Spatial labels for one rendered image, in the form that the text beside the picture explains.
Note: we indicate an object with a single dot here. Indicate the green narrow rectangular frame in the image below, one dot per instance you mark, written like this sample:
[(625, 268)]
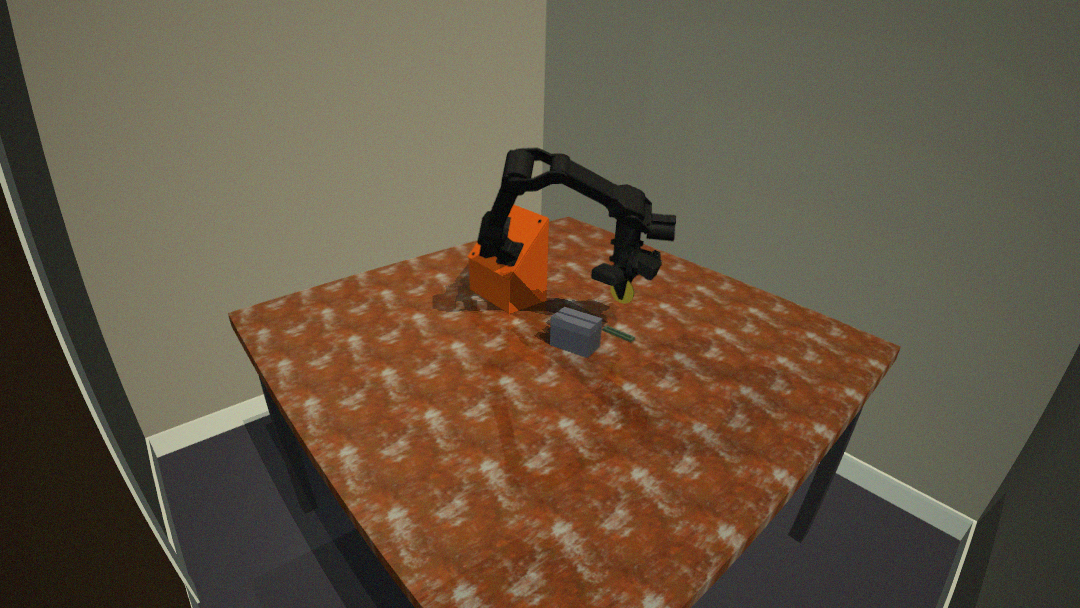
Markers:
[(619, 334)]

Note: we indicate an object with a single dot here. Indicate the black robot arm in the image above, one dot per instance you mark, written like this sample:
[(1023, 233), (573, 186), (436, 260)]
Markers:
[(626, 203)]

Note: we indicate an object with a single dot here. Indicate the dark gold coin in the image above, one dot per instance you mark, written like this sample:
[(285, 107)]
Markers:
[(628, 295)]

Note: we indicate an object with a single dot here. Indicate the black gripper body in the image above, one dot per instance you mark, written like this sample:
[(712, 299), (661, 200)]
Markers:
[(613, 274)]

